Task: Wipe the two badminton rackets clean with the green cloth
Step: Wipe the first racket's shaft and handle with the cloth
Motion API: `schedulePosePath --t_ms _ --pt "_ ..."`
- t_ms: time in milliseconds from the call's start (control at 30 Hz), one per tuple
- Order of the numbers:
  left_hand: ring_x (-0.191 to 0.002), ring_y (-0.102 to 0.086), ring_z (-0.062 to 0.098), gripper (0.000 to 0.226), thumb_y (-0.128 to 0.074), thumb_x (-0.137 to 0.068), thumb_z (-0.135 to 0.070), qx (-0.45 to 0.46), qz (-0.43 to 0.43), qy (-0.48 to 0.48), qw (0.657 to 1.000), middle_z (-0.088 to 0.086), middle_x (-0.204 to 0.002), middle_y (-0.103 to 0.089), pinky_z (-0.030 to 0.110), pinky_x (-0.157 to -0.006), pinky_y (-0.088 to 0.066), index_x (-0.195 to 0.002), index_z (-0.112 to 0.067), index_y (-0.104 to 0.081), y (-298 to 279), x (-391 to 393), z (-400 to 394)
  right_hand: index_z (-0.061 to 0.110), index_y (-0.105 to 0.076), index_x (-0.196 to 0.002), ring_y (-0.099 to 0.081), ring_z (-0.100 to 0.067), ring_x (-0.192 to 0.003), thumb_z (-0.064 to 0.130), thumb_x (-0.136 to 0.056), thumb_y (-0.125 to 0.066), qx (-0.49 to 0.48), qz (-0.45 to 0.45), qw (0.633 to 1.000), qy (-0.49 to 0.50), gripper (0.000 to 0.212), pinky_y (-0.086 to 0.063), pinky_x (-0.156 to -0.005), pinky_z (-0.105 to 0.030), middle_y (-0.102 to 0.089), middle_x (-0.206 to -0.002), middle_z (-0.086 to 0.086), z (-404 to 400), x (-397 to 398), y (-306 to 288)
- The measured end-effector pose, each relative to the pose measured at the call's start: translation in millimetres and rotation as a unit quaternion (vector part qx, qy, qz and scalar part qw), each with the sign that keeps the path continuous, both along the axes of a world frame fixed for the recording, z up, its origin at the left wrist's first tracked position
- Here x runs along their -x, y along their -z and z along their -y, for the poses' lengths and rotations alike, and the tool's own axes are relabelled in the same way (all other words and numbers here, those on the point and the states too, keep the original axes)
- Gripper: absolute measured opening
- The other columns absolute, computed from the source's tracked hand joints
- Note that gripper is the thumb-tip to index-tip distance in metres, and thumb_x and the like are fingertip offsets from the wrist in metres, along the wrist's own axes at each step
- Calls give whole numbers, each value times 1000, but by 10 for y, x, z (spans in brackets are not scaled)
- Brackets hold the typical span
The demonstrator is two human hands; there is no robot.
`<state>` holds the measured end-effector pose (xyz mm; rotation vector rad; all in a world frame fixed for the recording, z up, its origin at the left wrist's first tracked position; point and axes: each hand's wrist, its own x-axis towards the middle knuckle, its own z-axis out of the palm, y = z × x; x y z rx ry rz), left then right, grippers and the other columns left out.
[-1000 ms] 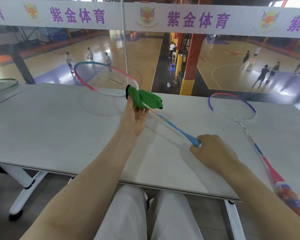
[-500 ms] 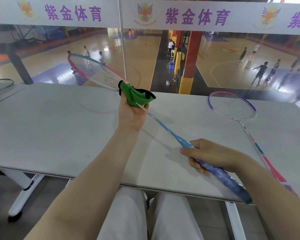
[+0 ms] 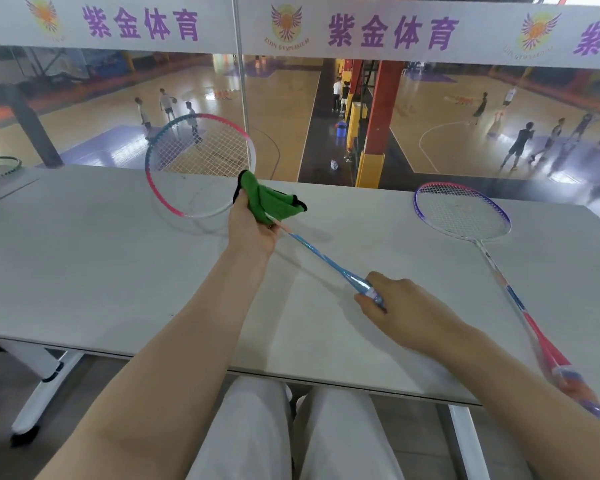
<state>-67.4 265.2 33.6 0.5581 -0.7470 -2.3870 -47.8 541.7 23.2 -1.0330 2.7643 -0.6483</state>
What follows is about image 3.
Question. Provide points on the person's left hand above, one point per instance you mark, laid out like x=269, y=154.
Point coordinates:
x=250, y=234

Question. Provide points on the person's right hand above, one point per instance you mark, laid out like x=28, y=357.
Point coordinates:
x=415, y=319

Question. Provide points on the green black cleaning cloth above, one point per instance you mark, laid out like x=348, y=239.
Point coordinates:
x=265, y=199

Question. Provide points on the pink blue badminton racket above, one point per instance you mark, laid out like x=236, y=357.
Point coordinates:
x=360, y=283

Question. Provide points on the purple pink badminton racket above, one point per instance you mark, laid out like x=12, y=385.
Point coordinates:
x=460, y=210

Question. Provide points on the person's left forearm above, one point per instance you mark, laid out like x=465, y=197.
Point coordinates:
x=170, y=374

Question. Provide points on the person's right forearm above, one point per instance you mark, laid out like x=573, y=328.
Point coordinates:
x=530, y=404

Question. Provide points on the person's white trousers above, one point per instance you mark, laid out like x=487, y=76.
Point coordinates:
x=250, y=434

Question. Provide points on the green badminton racket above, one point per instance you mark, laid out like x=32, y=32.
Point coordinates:
x=0, y=169

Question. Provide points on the white table leg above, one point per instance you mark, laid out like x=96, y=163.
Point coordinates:
x=45, y=394
x=467, y=444

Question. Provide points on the blue bin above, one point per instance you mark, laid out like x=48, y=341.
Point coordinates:
x=341, y=130

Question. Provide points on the metal window mullion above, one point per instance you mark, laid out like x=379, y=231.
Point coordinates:
x=242, y=84

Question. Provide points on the red pillar with yellow base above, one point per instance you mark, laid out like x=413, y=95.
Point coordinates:
x=382, y=109

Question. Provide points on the white banner with purple print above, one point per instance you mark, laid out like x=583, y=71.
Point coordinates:
x=310, y=49

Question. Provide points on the group of distant people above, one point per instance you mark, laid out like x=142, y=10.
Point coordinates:
x=520, y=144

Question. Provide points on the yellow padded post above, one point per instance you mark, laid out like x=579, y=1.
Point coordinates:
x=352, y=124

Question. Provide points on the dark hoop post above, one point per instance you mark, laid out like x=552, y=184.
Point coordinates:
x=35, y=134

